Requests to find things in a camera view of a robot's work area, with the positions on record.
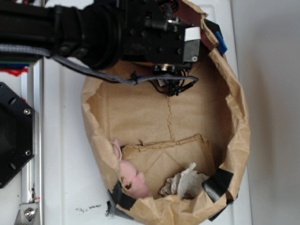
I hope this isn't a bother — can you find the brown paper bag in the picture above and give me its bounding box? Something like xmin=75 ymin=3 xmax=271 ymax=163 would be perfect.
xmin=82 ymin=0 xmax=250 ymax=225

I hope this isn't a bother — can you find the grey braided cable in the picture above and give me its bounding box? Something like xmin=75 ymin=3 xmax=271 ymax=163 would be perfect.
xmin=0 ymin=44 xmax=200 ymax=93

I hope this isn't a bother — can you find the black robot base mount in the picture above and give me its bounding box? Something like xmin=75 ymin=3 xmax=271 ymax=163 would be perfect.
xmin=0 ymin=82 xmax=34 ymax=188

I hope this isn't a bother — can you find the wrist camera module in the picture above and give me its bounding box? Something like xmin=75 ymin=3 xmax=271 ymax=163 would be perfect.
xmin=149 ymin=76 xmax=199 ymax=97

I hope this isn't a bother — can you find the crumpled white paper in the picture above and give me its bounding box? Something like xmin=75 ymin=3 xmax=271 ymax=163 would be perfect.
xmin=159 ymin=163 xmax=209 ymax=199

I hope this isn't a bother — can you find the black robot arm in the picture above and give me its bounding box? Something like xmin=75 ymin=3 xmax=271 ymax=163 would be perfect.
xmin=0 ymin=0 xmax=200 ymax=70

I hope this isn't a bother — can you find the pink plush toy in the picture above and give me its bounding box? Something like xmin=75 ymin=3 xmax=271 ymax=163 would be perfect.
xmin=112 ymin=139 xmax=153 ymax=199

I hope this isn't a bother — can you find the aluminium rail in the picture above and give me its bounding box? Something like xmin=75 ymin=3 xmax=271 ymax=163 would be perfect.
xmin=17 ymin=58 xmax=45 ymax=225

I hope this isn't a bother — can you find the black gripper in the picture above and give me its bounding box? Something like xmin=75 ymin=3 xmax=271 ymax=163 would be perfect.
xmin=119 ymin=0 xmax=200 ymax=70

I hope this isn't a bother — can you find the blue tape strip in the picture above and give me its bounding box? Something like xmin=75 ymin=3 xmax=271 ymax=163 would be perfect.
xmin=215 ymin=31 xmax=228 ymax=56

